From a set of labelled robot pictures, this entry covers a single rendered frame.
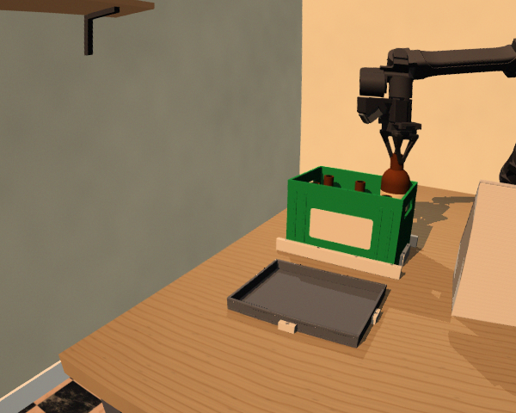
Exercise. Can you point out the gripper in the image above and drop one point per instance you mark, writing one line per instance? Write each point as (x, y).
(408, 131)

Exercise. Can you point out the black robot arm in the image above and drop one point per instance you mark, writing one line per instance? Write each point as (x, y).
(373, 82)

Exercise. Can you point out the green plastic crate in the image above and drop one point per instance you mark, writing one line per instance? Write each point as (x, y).
(364, 224)

